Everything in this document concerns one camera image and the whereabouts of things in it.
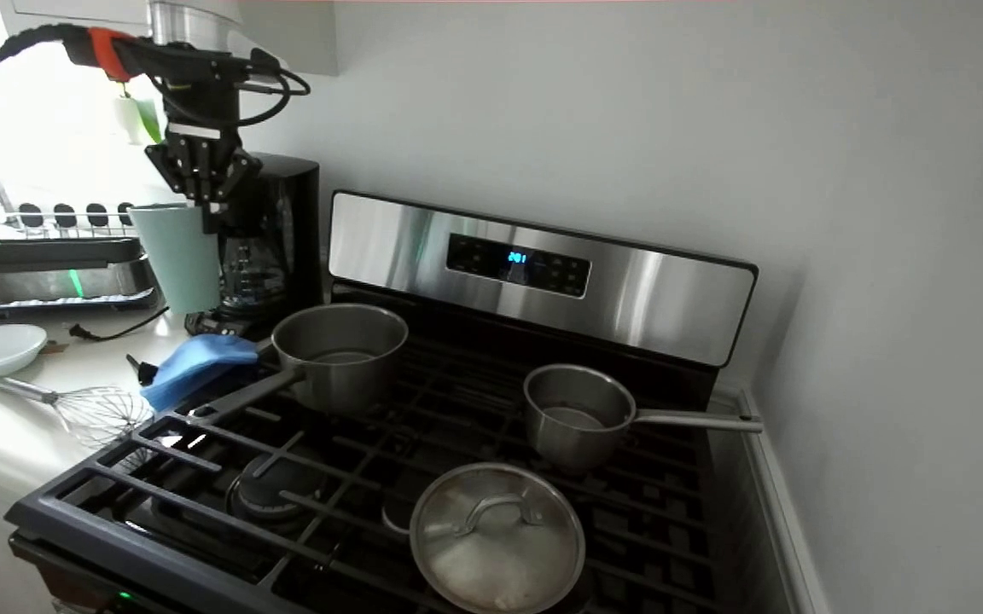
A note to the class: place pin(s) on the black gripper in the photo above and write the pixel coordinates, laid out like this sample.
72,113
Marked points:
202,155

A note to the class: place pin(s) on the large teal cup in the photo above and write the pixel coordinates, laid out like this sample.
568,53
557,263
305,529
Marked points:
179,266

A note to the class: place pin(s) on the blue cloth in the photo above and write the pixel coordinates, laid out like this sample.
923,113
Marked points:
202,366

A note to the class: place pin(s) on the black steel gas stove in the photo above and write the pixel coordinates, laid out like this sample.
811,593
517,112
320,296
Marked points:
649,296

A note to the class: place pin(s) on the black coffee maker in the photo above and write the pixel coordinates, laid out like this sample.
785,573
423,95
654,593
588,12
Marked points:
289,228

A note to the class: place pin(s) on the green plant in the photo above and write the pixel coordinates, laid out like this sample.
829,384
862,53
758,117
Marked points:
146,122

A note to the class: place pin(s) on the small black knob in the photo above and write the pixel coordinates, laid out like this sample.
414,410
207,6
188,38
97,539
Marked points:
141,371

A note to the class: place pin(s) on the steel countertop appliance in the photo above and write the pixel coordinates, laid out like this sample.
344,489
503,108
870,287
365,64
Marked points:
50,279

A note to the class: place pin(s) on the large steel saucepan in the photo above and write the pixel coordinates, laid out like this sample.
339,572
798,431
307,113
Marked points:
343,362

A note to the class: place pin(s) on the small steel saucepan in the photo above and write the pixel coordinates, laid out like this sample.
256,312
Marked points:
582,439

